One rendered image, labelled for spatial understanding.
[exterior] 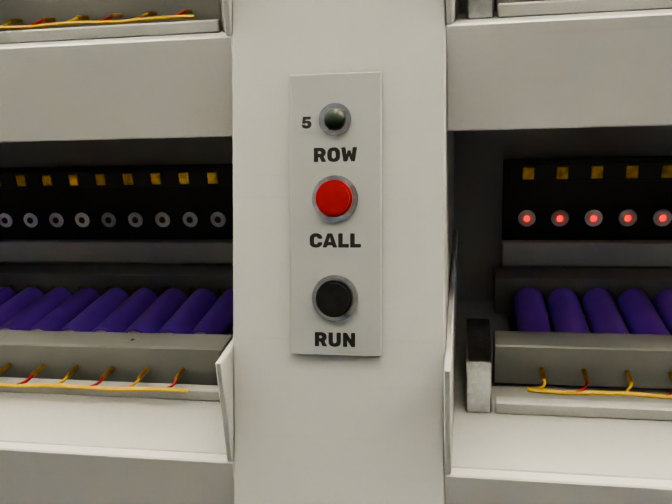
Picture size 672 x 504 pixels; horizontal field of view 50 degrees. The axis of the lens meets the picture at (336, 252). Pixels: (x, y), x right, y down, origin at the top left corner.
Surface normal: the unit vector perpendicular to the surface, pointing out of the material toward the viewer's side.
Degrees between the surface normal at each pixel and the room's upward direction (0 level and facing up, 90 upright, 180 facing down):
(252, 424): 90
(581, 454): 18
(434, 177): 90
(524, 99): 108
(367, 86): 90
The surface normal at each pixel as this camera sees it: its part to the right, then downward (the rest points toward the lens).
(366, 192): -0.18, 0.03
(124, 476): -0.17, 0.33
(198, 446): -0.06, -0.94
